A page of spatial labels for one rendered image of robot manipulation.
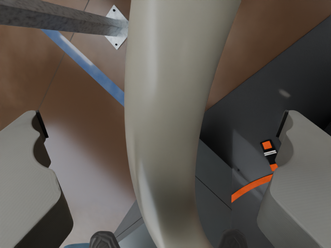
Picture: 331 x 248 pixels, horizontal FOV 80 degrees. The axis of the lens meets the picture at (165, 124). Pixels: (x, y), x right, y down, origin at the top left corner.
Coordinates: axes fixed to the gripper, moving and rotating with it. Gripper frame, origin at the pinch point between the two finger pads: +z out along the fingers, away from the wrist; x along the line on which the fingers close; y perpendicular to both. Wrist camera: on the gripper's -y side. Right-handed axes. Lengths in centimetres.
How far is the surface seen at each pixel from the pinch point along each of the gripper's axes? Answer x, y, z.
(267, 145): 69, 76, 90
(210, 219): 23, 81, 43
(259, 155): 67, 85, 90
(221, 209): 31, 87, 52
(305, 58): 79, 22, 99
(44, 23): -49, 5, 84
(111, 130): -42, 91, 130
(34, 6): -49, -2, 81
